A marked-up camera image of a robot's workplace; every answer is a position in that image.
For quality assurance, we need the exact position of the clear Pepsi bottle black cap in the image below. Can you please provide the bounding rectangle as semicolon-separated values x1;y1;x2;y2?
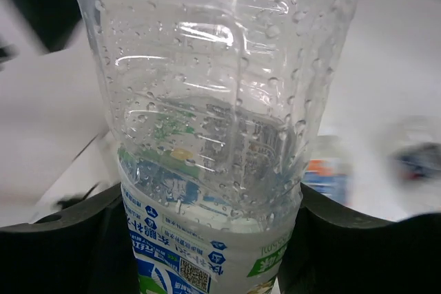
384;116;440;181

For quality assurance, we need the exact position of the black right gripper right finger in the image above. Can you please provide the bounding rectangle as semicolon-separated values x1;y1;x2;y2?
278;185;440;293

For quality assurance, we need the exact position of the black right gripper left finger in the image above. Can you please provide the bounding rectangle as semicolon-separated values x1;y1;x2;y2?
1;185;138;293

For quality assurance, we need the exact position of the clear bottle green blue label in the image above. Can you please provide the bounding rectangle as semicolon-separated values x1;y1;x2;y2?
77;0;357;293

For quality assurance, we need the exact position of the clear bottle orange blue label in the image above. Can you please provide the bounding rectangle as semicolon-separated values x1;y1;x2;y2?
302;135;352;206

